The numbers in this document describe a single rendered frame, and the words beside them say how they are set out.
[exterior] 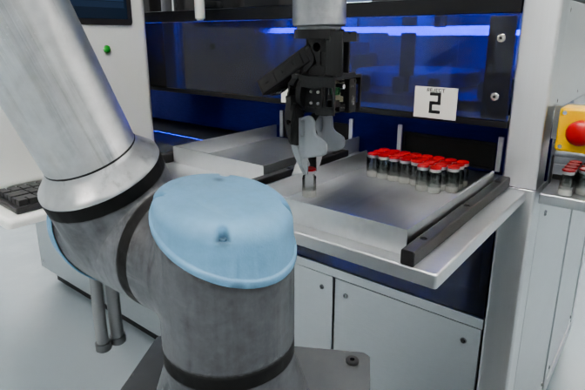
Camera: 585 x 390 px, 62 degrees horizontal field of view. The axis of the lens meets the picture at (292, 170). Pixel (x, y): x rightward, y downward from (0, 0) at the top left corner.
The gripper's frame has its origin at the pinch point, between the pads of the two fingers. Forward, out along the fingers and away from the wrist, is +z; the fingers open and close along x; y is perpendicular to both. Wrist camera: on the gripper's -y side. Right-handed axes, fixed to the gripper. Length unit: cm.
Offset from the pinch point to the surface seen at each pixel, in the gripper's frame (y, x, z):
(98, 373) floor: -100, 12, 96
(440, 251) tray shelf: 22.8, -2.2, 7.3
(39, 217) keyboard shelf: -52, -19, 16
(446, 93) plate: 9.1, 31.3, -8.4
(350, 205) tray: 5.2, 4.7, 7.1
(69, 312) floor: -145, 25, 96
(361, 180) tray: -0.5, 18.0, 7.2
